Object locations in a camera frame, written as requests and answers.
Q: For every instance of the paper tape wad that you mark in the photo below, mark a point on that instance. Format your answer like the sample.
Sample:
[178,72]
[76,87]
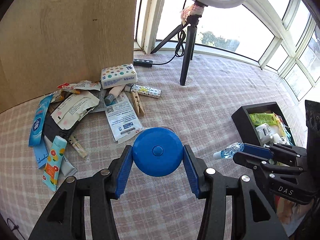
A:
[191,11]

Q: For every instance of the black tripod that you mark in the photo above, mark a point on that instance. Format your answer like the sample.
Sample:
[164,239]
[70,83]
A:
[186,55]

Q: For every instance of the black container box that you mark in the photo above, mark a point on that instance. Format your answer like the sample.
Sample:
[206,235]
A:
[243,120]

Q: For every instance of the printed white lighter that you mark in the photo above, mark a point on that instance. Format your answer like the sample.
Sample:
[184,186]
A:
[147,91]

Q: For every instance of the small clear water bottle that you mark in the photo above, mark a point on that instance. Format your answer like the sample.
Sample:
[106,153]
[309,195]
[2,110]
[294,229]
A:
[230,152]

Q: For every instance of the red white seasoning sachet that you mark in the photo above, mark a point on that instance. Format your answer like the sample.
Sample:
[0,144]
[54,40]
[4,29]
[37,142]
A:
[80,85]

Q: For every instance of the large wooden clothespin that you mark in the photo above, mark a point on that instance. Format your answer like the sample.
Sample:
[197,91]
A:
[138,103]

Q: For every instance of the black inline controller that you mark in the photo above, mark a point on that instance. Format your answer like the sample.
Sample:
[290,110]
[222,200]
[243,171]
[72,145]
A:
[143,63]

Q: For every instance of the blue round tape measure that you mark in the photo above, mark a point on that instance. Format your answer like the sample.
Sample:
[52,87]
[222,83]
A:
[156,151]

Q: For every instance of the white pink sachet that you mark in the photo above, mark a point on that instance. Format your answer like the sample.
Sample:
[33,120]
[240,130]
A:
[75,107]

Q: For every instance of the printed packaging card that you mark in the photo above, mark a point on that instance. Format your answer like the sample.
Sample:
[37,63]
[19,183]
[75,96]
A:
[122,121]

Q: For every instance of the yellow packet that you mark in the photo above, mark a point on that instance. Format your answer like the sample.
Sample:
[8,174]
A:
[281,125]

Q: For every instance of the light wooden board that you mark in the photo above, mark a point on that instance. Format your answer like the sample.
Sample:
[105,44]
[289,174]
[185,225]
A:
[62,30]

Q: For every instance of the light blue flat sachet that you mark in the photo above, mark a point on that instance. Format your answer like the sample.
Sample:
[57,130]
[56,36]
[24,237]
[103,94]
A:
[41,156]

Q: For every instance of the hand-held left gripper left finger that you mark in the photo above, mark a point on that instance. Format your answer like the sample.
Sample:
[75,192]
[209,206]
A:
[123,172]

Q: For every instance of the printed tissue pack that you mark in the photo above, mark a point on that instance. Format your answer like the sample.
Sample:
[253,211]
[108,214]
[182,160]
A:
[118,76]

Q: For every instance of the pink tube grey cap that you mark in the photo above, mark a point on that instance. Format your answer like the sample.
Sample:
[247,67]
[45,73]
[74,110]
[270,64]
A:
[115,93]

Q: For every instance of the orange fruit print tube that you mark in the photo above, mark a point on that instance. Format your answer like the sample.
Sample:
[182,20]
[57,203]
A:
[53,165]

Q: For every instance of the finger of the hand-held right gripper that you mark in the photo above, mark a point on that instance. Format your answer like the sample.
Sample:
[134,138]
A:
[250,161]
[257,151]

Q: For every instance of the person's right hand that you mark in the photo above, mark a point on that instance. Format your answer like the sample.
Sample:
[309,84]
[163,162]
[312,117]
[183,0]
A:
[285,211]

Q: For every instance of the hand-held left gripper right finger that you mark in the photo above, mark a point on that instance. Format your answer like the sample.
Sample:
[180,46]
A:
[192,172]

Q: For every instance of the green packet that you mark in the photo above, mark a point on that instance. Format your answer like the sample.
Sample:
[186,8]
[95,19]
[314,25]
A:
[262,118]

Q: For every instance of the black wet wipes pack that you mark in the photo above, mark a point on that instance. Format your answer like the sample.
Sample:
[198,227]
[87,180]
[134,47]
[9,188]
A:
[53,127]

